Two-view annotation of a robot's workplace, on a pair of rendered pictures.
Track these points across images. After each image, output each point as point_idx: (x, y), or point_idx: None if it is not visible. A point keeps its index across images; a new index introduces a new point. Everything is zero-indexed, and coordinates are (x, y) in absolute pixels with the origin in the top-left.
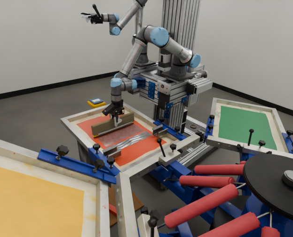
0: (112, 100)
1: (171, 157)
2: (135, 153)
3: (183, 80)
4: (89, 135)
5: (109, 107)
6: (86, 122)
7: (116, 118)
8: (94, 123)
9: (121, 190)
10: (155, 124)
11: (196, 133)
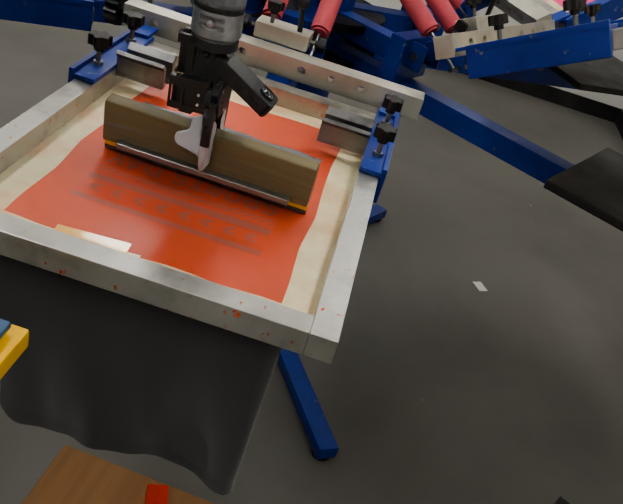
0: (241, 35)
1: (291, 24)
2: (272, 122)
3: None
4: (301, 230)
5: (247, 73)
6: (236, 273)
7: (227, 108)
8: (215, 249)
9: (475, 32)
10: (102, 75)
11: (120, 0)
